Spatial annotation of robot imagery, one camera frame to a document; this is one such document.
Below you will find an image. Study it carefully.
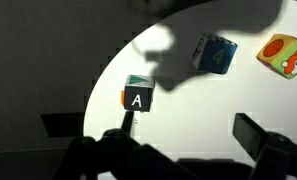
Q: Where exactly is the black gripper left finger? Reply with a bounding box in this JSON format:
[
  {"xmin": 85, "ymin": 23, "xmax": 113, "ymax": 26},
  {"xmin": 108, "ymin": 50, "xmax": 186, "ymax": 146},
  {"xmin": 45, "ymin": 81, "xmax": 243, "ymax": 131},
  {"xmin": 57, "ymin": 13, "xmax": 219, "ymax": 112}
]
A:
[{"xmin": 53, "ymin": 110, "xmax": 197, "ymax": 180}]

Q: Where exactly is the colourful soft house block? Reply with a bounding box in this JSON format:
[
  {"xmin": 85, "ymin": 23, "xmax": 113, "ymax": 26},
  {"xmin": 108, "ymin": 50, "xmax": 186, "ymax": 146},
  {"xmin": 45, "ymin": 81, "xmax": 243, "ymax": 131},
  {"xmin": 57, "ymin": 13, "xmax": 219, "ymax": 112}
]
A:
[{"xmin": 256, "ymin": 33, "xmax": 297, "ymax": 80}]

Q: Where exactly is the blue soft number four block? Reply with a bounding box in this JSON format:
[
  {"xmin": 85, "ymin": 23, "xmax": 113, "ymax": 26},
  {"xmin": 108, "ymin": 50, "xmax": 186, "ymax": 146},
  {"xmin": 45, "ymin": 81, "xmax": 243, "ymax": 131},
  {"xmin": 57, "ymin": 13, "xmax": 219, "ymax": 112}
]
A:
[{"xmin": 191, "ymin": 32, "xmax": 239, "ymax": 75}]

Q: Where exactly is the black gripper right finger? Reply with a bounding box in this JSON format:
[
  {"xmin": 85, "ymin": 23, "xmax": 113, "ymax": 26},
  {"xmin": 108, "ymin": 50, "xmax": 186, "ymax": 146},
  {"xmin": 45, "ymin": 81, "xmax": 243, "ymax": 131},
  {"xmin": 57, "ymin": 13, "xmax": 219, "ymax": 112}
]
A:
[{"xmin": 232, "ymin": 112, "xmax": 297, "ymax": 180}]

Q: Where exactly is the black soft letter A block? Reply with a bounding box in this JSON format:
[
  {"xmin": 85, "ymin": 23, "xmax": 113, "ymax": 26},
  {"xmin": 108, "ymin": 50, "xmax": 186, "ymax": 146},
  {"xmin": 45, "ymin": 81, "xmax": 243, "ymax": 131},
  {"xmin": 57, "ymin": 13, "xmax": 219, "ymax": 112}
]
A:
[{"xmin": 120, "ymin": 74, "xmax": 156, "ymax": 113}]

